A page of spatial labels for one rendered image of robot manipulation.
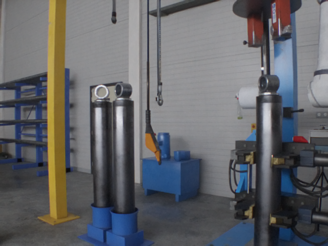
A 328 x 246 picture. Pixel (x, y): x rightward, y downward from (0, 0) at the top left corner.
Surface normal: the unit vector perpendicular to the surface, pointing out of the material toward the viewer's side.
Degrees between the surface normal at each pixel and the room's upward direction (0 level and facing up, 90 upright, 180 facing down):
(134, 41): 90
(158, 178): 90
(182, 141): 90
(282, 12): 90
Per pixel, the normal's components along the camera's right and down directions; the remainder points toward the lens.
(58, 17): 0.78, 0.01
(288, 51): -0.63, 0.02
